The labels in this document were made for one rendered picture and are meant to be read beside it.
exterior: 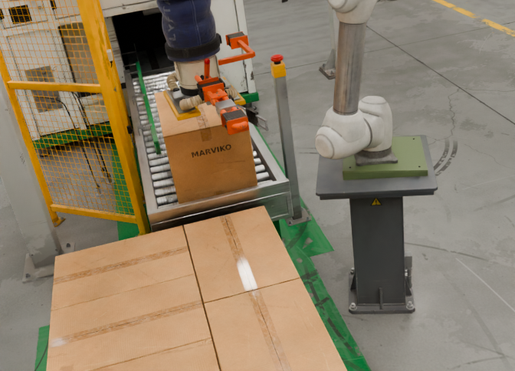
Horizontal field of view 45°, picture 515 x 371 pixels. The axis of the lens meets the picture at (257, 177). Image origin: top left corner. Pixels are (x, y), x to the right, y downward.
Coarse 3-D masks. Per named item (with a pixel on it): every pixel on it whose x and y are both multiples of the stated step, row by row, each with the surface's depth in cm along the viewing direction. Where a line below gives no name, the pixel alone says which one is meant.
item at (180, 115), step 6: (168, 90) 277; (174, 90) 270; (168, 96) 273; (168, 102) 268; (174, 102) 264; (174, 108) 259; (180, 108) 257; (192, 108) 255; (174, 114) 257; (180, 114) 253; (186, 114) 252; (192, 114) 252; (198, 114) 253
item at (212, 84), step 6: (210, 78) 244; (216, 78) 244; (198, 84) 241; (204, 84) 242; (210, 84) 241; (216, 84) 237; (222, 84) 238; (204, 90) 237; (210, 90) 237; (216, 90) 238; (222, 90) 239; (204, 96) 238
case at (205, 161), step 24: (168, 120) 304; (192, 120) 300; (216, 120) 296; (168, 144) 290; (192, 144) 293; (216, 144) 295; (240, 144) 298; (192, 168) 298; (216, 168) 301; (240, 168) 304; (192, 192) 304; (216, 192) 307
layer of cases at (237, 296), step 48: (144, 240) 289; (192, 240) 284; (240, 240) 279; (96, 288) 262; (144, 288) 258; (192, 288) 253; (240, 288) 249; (288, 288) 245; (96, 336) 236; (144, 336) 233; (192, 336) 229; (240, 336) 226; (288, 336) 222
